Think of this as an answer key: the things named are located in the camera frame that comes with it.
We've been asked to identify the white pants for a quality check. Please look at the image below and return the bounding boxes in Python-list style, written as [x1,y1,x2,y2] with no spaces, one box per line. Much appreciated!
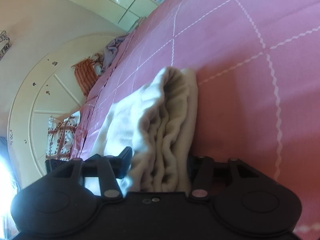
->
[92,67,198,193]

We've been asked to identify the white brown patterned pillow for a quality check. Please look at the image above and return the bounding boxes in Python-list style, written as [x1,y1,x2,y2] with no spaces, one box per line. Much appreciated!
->
[46,111,80,161]

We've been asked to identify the orange striped pillow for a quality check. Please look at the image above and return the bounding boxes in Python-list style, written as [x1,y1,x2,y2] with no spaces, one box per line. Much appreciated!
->
[71,53,103,97]

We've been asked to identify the cream arched headboard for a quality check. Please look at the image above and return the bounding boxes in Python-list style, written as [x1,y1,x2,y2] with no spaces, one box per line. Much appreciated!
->
[7,33,114,189]

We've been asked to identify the grey crumpled cloth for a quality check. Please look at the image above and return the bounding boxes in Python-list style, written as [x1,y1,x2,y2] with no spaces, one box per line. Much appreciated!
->
[101,35,127,74]

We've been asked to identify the pink checked bedspread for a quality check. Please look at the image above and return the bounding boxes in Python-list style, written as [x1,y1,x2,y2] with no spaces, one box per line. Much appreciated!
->
[72,0,319,239]

